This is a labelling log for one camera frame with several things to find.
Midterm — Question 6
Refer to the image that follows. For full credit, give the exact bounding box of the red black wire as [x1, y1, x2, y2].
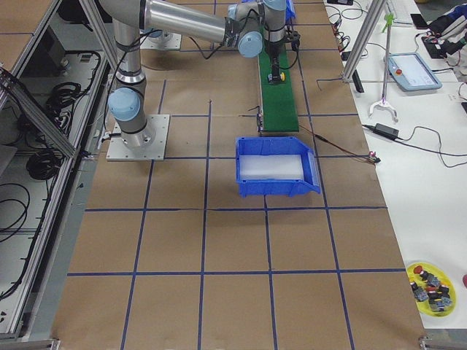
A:
[298, 124, 381, 163]

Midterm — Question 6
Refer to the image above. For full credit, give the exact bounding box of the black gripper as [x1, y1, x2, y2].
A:
[265, 31, 301, 84]

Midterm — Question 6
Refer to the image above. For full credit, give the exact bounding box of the right white foam pad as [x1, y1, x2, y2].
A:
[237, 155, 304, 180]

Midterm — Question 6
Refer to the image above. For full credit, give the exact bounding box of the teach pendant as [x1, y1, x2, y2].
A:
[388, 52, 442, 92]

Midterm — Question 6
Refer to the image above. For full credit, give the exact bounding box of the aluminium frame post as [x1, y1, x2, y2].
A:
[342, 0, 386, 82]

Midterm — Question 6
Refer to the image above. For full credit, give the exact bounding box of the yellow plate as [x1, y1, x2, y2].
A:
[406, 262, 457, 317]

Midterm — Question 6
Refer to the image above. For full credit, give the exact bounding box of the green conveyor belt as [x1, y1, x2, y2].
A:
[258, 51, 299, 133]

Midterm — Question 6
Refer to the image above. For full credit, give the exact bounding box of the right blue bin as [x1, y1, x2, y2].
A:
[236, 136, 321, 197]

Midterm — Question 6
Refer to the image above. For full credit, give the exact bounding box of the black power adapter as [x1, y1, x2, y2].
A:
[374, 123, 399, 140]

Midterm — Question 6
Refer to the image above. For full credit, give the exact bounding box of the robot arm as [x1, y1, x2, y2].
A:
[100, 0, 153, 148]
[140, 1, 300, 84]

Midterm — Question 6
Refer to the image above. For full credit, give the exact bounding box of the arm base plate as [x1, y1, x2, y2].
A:
[107, 114, 170, 161]

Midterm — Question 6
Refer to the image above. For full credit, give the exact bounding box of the grabber stick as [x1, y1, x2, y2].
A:
[369, 13, 398, 123]

